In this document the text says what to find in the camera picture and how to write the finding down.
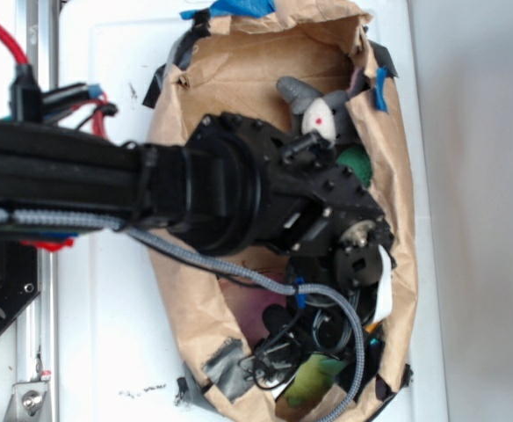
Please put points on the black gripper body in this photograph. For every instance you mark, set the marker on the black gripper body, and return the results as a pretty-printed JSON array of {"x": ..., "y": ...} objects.
[{"x": 309, "y": 324}]

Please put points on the green plush animal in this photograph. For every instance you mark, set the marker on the green plush animal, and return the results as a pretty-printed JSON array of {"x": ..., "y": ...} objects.
[{"x": 313, "y": 380}]

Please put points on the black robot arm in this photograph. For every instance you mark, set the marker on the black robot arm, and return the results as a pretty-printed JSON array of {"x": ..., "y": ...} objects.
[{"x": 237, "y": 182}]

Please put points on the grey plush animal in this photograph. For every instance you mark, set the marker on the grey plush animal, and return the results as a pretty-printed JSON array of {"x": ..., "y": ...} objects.
[{"x": 326, "y": 114}]

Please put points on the green dimpled ball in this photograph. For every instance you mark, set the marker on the green dimpled ball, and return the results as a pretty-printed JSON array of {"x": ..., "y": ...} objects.
[{"x": 356, "y": 158}]

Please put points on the brown paper bag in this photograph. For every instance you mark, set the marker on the brown paper bag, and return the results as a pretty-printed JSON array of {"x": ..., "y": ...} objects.
[{"x": 234, "y": 68}]

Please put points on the metal corner bracket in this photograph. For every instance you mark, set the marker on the metal corner bracket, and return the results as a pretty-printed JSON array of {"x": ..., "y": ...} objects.
[{"x": 29, "y": 402}]

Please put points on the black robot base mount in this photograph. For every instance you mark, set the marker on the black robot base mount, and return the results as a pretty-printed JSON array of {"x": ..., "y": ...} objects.
[{"x": 19, "y": 282}]

